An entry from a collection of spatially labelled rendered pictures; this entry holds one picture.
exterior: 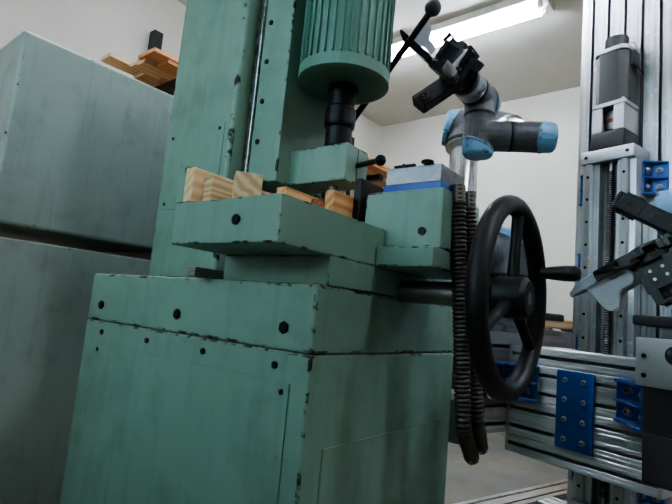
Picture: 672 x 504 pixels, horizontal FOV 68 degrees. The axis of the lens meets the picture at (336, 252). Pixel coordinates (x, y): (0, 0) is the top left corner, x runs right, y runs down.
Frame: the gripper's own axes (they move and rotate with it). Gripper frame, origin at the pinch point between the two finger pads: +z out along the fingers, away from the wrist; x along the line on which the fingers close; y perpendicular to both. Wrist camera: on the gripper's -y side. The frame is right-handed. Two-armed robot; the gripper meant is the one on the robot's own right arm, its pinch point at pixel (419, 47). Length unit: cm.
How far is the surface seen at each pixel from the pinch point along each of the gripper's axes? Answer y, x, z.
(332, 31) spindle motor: -8.4, -1.3, 20.1
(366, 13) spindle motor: -2.4, -0.6, 16.5
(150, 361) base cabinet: -67, 23, 34
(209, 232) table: -38, 27, 42
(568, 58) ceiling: 83, -116, -269
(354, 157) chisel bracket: -23.1, 14.6, 13.3
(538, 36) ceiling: 76, -124, -232
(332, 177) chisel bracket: -28.0, 15.4, 15.7
